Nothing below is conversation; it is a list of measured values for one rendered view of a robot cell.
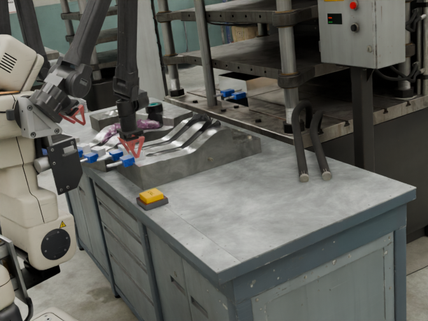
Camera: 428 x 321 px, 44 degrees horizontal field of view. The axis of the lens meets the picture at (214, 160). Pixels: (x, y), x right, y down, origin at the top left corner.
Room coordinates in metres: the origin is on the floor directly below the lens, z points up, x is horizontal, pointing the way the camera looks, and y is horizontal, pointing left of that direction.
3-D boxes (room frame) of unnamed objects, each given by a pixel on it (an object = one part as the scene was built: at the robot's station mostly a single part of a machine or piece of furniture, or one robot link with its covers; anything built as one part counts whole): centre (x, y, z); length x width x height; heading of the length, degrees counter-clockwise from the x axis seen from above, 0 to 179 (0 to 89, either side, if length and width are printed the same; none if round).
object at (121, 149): (1.85, 0.36, 0.89); 0.13 x 0.05 x 0.05; 118
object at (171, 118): (2.20, 0.33, 0.86); 0.50 x 0.26 x 0.11; 135
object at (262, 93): (2.78, -0.37, 0.87); 0.50 x 0.27 x 0.17; 117
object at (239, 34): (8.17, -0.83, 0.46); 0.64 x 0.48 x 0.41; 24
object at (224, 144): (1.93, 0.09, 0.87); 0.50 x 0.26 x 0.14; 117
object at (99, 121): (2.63, 0.48, 0.84); 0.20 x 0.15 x 0.07; 117
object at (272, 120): (2.86, -0.41, 0.76); 1.30 x 0.84 x 0.07; 27
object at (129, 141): (1.77, 0.27, 0.95); 0.07 x 0.07 x 0.09; 28
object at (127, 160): (1.76, 0.31, 0.89); 0.13 x 0.05 x 0.05; 118
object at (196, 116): (1.93, 0.11, 0.92); 0.35 x 0.16 x 0.09; 117
